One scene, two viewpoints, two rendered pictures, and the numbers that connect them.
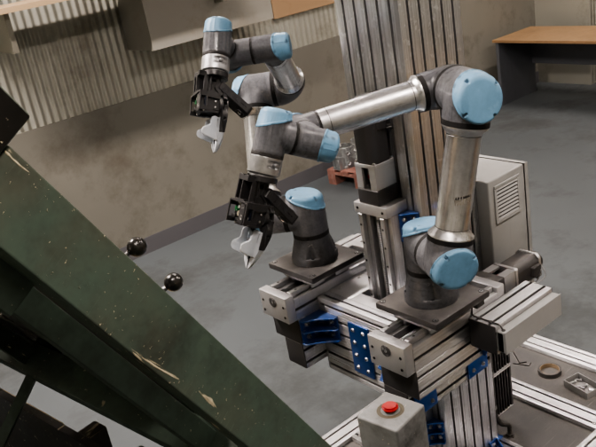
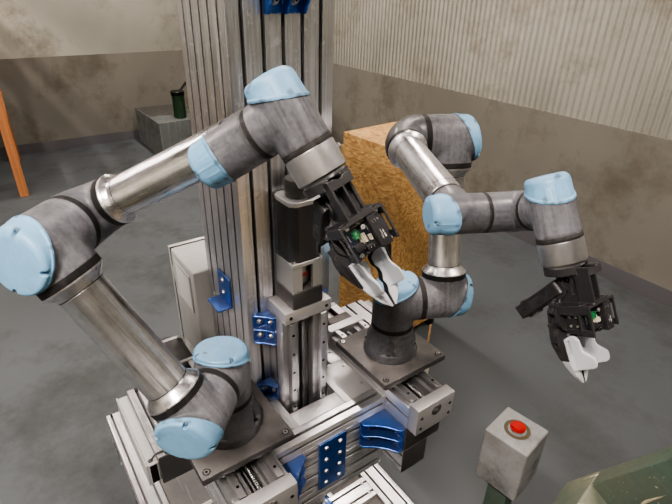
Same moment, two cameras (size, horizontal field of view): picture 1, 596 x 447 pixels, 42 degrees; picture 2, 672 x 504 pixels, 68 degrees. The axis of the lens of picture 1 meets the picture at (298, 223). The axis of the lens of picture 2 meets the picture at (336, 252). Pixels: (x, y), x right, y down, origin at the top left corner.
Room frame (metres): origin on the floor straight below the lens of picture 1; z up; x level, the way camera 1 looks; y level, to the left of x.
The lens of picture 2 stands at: (2.04, 0.80, 1.95)
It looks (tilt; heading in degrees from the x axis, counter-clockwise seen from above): 28 degrees down; 270
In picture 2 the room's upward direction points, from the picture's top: 1 degrees clockwise
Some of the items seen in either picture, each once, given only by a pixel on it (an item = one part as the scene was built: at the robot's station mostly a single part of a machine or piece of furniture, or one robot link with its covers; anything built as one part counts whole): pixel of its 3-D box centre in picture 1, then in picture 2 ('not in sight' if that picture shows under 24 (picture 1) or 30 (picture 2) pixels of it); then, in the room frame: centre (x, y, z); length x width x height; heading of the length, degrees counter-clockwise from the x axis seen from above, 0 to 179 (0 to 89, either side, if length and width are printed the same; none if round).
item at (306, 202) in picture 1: (304, 210); (221, 370); (2.29, -0.03, 1.20); 0.13 x 0.12 x 0.14; 81
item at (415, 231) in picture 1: (426, 242); (396, 298); (1.88, -0.33, 1.20); 0.13 x 0.12 x 0.14; 11
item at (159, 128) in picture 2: not in sight; (175, 111); (4.17, -5.66, 0.45); 0.96 x 0.75 x 0.90; 126
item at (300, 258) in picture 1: (312, 243); (227, 407); (2.29, -0.04, 1.09); 0.15 x 0.15 x 0.10
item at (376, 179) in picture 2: not in sight; (395, 237); (1.70, -1.85, 0.63); 0.50 x 0.42 x 1.25; 40
